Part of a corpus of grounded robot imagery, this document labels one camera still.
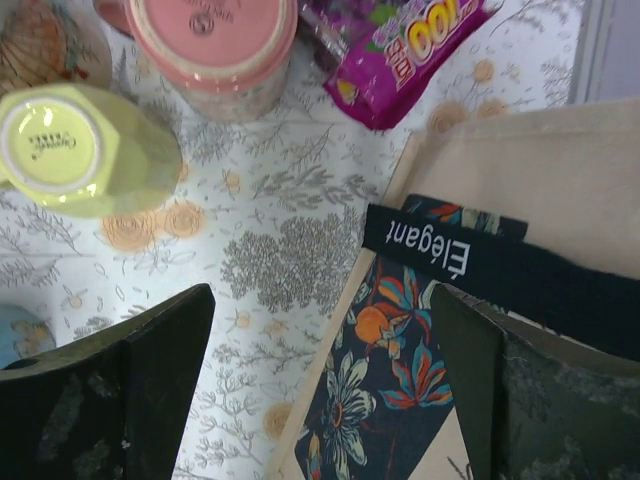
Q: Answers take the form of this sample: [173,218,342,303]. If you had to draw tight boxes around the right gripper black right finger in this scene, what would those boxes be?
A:
[430,284,639,479]

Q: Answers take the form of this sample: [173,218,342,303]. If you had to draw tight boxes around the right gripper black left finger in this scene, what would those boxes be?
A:
[1,284,215,479]

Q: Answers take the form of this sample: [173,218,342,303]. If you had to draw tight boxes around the light green faceted mug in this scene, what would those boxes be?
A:
[1,83,183,218]

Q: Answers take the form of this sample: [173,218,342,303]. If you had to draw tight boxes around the pink floral mug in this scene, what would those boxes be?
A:
[94,0,298,123]

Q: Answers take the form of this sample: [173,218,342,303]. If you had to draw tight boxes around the cream floral mug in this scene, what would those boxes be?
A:
[1,0,112,95]

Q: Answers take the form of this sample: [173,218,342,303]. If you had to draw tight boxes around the cream canvas tote bag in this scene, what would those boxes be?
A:
[268,99,639,479]

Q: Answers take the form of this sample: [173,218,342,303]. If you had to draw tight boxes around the purple candy bag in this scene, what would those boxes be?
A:
[298,0,502,131]

